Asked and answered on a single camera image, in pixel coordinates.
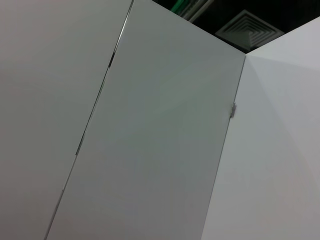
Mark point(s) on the white ceiling conduit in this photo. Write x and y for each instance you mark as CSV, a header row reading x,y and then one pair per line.
x,y
197,11

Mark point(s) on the white ceiling air vent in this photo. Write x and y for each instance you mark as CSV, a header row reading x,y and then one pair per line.
x,y
247,27

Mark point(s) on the green ceiling pipe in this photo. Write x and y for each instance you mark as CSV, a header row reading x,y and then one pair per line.
x,y
178,5

